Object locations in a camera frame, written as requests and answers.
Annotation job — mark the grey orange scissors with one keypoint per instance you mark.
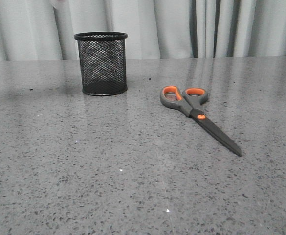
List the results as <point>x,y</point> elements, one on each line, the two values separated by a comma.
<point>190,102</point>

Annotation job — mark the black mesh pen holder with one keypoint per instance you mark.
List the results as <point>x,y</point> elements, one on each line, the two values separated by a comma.
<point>102,62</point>

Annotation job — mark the grey curtain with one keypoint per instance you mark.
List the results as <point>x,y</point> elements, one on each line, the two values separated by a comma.
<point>44,29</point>

